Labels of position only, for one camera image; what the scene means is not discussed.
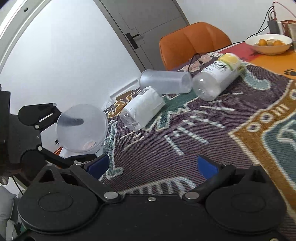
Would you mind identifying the frosted plastic cup with sticker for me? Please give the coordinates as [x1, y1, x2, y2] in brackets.
[56, 104, 108, 154]

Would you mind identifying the frosted tall plastic cup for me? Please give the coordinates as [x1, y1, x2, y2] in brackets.
[139, 70, 192, 94]

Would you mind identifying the patterned woven table cloth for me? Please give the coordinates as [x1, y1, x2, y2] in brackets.
[102, 44, 295, 240]

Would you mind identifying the white labelled clear bottle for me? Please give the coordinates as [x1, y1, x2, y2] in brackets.
[119, 86, 165, 131]

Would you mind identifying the lemon label water bottle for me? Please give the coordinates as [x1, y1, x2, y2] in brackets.
[193, 53, 243, 102]

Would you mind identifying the grey door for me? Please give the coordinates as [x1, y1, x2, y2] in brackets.
[95, 0, 189, 72]

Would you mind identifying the orange leather chair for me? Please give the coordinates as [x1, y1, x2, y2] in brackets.
[159, 22, 232, 70]

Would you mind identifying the white fruit bowl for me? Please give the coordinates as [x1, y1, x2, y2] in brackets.
[245, 34, 292, 55]

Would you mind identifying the black power adapter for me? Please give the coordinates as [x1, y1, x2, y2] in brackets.
[267, 20, 280, 34]

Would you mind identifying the black door handle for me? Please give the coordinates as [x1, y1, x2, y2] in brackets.
[125, 33, 142, 50]

